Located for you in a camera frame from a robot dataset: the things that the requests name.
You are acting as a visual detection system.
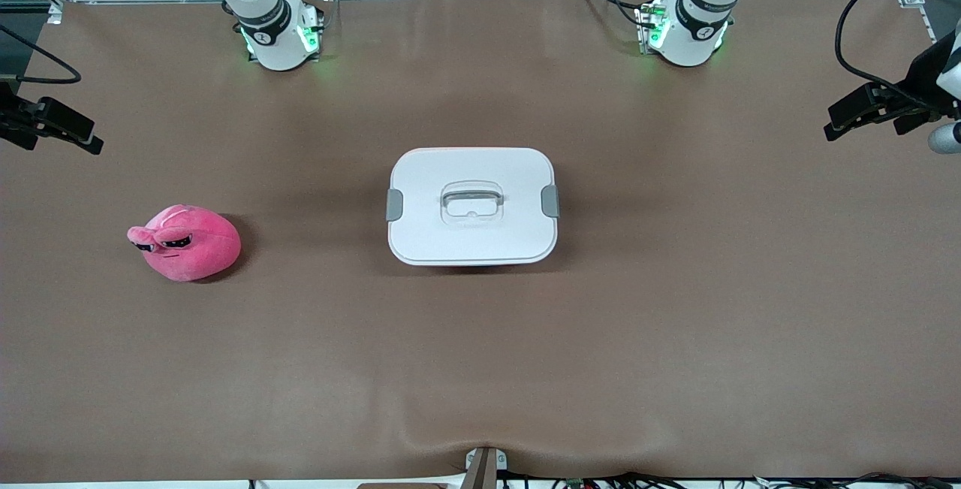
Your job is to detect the white box lid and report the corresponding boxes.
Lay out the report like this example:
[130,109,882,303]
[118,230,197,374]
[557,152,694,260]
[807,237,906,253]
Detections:
[386,146,561,267]

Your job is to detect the pink plush toy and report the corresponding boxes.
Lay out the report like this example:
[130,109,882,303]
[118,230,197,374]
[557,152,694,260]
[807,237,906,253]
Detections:
[126,204,243,282]

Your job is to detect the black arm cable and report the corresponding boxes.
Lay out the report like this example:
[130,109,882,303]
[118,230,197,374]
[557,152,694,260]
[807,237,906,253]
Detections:
[0,23,82,86]
[835,0,961,110]

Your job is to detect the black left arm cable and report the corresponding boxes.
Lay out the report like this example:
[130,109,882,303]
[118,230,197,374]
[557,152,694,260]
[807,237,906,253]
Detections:
[835,0,961,110]

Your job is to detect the brown table mat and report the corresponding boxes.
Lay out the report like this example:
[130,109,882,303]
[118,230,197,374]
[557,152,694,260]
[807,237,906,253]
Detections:
[0,0,961,484]

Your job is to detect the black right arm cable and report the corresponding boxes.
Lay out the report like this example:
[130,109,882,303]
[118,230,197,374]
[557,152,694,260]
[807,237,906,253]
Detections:
[0,23,82,86]

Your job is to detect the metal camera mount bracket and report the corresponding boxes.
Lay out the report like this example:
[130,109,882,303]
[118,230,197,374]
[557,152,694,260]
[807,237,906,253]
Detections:
[464,446,508,489]

